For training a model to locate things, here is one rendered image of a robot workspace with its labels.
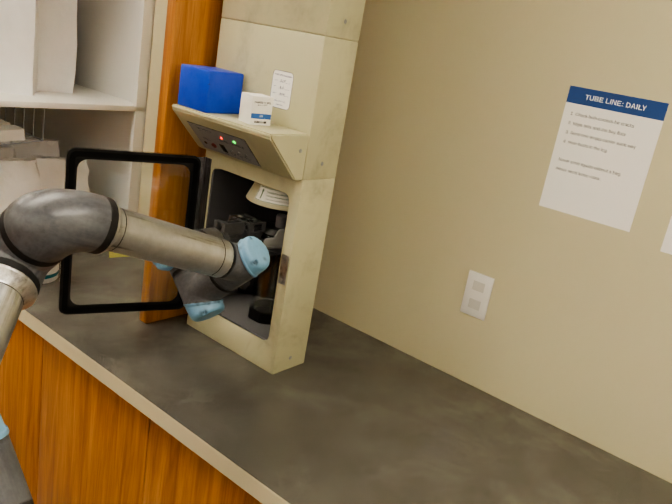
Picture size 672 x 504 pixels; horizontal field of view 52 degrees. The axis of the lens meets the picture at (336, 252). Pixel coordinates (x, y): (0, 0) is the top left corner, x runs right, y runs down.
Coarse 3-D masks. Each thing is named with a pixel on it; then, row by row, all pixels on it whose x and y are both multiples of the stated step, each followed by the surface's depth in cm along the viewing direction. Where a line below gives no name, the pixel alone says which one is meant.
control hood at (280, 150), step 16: (176, 112) 155; (192, 112) 150; (224, 128) 146; (240, 128) 141; (256, 128) 140; (272, 128) 144; (288, 128) 148; (256, 144) 142; (272, 144) 138; (288, 144) 140; (304, 144) 144; (240, 160) 155; (272, 160) 144; (288, 160) 142; (304, 160) 146; (288, 176) 146
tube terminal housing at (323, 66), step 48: (240, 48) 154; (288, 48) 145; (336, 48) 142; (336, 96) 147; (336, 144) 152; (288, 192) 151; (288, 240) 152; (288, 288) 156; (240, 336) 167; (288, 336) 161
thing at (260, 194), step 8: (256, 184) 161; (248, 192) 164; (256, 192) 160; (264, 192) 159; (272, 192) 158; (280, 192) 158; (256, 200) 159; (264, 200) 158; (272, 200) 158; (280, 200) 158; (288, 200) 158; (272, 208) 158; (280, 208) 158
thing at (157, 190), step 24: (96, 168) 154; (120, 168) 156; (144, 168) 159; (168, 168) 162; (96, 192) 156; (120, 192) 158; (144, 192) 161; (168, 192) 164; (168, 216) 166; (72, 264) 159; (96, 264) 161; (120, 264) 164; (144, 264) 167; (72, 288) 160; (96, 288) 163; (120, 288) 166; (144, 288) 169; (168, 288) 172
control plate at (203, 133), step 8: (192, 128) 156; (200, 128) 153; (208, 128) 151; (200, 136) 157; (208, 136) 154; (216, 136) 152; (224, 136) 149; (232, 136) 146; (208, 144) 158; (216, 144) 155; (224, 144) 152; (232, 144) 150; (240, 144) 147; (224, 152) 156; (232, 152) 153; (240, 152) 151; (248, 152) 148; (248, 160) 152; (256, 160) 149
